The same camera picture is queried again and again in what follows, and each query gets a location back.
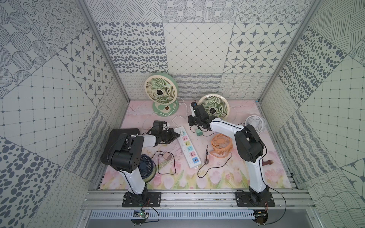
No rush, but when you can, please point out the green usb adapter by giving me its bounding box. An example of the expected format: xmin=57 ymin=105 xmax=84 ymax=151
xmin=195 ymin=129 xmax=203 ymax=136

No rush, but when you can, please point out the pink usb adapter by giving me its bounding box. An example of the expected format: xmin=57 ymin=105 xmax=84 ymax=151
xmin=163 ymin=153 xmax=173 ymax=161

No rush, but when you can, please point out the black usb plug cable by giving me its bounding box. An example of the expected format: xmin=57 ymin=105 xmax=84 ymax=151
xmin=196 ymin=145 xmax=233 ymax=179

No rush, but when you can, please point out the white power strip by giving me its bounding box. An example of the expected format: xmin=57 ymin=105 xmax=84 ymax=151
xmin=174 ymin=126 xmax=202 ymax=169

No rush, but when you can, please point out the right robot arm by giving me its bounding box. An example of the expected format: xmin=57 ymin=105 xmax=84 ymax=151
xmin=188 ymin=102 xmax=270 ymax=204

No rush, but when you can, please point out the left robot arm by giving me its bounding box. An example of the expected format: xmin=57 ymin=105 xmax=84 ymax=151
xmin=105 ymin=121 xmax=180 ymax=198

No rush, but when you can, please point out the cream desk fan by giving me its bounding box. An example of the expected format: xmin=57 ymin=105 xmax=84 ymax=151
xmin=198 ymin=94 xmax=230 ymax=120

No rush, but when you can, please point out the orange handheld fan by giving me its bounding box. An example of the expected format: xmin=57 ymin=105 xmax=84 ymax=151
xmin=210 ymin=134 xmax=233 ymax=158

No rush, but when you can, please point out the dark blue fan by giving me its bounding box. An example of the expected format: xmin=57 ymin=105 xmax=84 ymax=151
xmin=138 ymin=154 xmax=157 ymax=183

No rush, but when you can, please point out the green base desk fan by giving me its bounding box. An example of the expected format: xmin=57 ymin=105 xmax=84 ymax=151
xmin=144 ymin=73 xmax=179 ymax=117

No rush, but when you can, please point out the small white fan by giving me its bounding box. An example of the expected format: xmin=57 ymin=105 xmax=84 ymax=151
xmin=245 ymin=115 xmax=266 ymax=134

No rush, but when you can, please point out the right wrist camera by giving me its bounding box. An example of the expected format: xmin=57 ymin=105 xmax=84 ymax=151
xmin=190 ymin=100 xmax=197 ymax=117

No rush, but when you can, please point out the black cable of pink adapter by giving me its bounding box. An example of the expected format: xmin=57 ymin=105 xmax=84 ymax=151
xmin=151 ymin=150 xmax=177 ymax=176

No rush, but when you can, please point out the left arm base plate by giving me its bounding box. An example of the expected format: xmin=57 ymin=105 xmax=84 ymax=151
xmin=122 ymin=192 xmax=162 ymax=208

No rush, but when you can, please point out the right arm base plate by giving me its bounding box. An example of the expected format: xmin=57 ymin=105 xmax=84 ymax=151
xmin=235 ymin=190 xmax=276 ymax=208

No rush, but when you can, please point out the aluminium rail frame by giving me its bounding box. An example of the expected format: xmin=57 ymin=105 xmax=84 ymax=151
xmin=81 ymin=189 xmax=316 ymax=210

